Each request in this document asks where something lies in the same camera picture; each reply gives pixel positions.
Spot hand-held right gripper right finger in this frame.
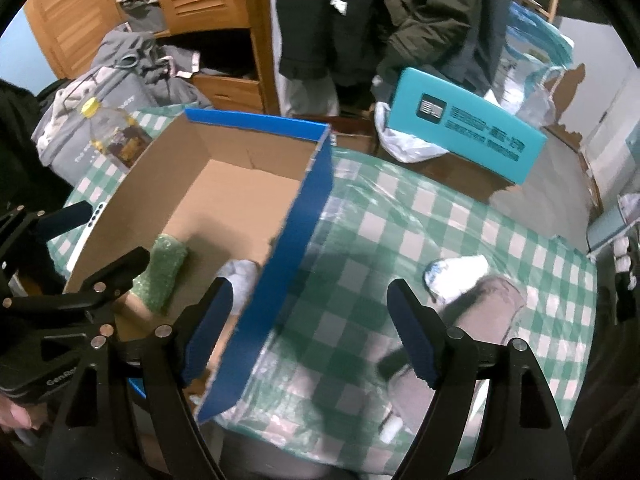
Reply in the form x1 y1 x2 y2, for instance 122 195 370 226
386 279 576 480

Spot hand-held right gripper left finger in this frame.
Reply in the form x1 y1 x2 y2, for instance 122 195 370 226
45 276 236 480

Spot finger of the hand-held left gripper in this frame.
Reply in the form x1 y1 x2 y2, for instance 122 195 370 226
0 247 151 321
0 201 94 261

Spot white grey patterned sock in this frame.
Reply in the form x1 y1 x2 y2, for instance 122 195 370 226
216 259 261 311

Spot taupe grey garment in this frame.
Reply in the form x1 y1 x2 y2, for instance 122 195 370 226
377 276 527 436

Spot blue cardboard box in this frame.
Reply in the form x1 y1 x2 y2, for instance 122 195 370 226
65 107 335 423

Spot person's left hand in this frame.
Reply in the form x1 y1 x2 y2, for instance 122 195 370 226
0 394 47 436

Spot dark cloth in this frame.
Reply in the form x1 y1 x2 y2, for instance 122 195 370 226
0 80 63 208

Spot small white plastic piece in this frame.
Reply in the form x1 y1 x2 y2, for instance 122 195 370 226
381 412 405 443

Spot plastic bottle yellow cap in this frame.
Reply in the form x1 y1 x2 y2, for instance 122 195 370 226
80 99 153 170

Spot green checkered tablecloth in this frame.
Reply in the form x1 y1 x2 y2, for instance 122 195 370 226
47 107 598 476

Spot dark grey garment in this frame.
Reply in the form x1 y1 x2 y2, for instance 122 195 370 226
92 30 216 108

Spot brown cardboard box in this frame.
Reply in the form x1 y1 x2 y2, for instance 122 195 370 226
327 116 521 206

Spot white plastic bag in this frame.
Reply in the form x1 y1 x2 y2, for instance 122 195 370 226
374 101 451 163

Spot blue grey panel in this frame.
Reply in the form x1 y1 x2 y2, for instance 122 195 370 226
586 207 632 256

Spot small white bottles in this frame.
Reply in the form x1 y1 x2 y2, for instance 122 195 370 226
614 237 637 287

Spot light grey garment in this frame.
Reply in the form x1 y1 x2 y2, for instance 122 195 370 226
117 0 167 33

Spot teal box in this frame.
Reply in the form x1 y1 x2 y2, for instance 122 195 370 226
389 67 548 186

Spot pale hanging cloth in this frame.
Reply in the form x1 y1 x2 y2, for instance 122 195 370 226
280 72 342 116

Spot clear plastic bag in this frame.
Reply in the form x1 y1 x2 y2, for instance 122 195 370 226
520 67 562 127

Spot blue white plastic package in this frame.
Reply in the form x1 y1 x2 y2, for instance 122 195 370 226
492 1 576 126

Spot olive hanging jacket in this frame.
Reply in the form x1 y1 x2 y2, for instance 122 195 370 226
372 0 501 96

